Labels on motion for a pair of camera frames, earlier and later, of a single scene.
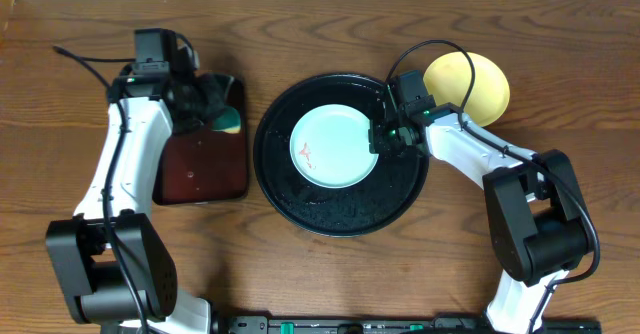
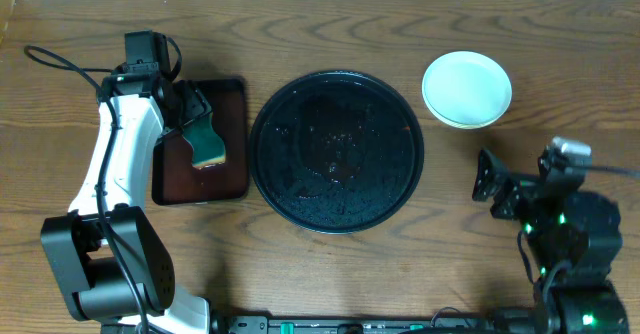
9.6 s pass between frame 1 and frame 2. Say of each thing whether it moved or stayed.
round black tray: stayed
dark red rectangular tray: stayed
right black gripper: moved
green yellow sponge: moved
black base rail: stayed
